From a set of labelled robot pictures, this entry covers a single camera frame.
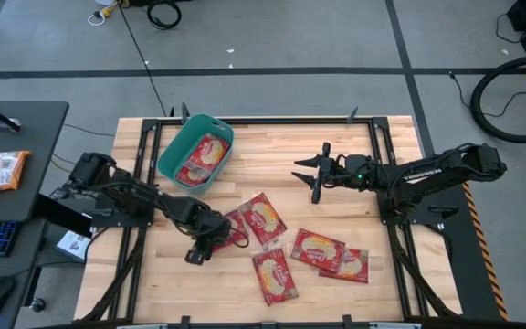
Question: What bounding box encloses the long black floor cable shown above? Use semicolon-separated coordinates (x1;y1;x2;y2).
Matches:
116;0;169;118

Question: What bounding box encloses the red Orville popcorn bag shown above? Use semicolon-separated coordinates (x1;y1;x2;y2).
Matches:
289;228;346;274
212;208;249;253
174;164;209;187
251;248;300;307
237;191;289;248
184;133;231;177
318;248;370;284

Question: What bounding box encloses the black platform with hazard stripe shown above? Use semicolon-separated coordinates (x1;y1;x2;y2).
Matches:
426;177;510;321

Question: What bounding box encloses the coiled black cable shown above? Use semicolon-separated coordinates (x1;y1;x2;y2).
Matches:
146;0;183;31

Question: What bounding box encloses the white plug cable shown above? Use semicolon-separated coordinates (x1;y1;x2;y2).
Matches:
87;8;109;27

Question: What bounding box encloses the large black hose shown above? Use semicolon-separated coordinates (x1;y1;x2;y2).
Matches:
469;53;526;144

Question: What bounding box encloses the orange snack bag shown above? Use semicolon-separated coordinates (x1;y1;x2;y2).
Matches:
0;150;31;196

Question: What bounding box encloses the black desk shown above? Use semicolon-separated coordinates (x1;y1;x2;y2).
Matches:
0;100;70;224
0;218;50;329

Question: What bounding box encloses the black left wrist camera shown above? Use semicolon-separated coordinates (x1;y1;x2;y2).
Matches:
184;246;205;266

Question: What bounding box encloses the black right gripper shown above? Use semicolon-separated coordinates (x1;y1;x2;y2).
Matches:
290;142;349;205

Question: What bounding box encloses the black control box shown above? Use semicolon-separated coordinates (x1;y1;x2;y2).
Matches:
32;194;94;238

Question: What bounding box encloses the teal plastic basket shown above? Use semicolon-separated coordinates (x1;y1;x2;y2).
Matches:
156;113;236;196

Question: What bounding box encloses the thin black floor cable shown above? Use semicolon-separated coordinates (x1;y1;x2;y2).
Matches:
447;70;526;119
494;12;526;45

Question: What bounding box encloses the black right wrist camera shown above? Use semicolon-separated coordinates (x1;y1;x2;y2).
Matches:
343;154;374;177

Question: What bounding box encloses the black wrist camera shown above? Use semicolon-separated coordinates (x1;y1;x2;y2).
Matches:
184;246;205;266
343;154;374;177

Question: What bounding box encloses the white cardboard box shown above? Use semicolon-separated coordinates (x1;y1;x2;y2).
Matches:
56;230;91;263

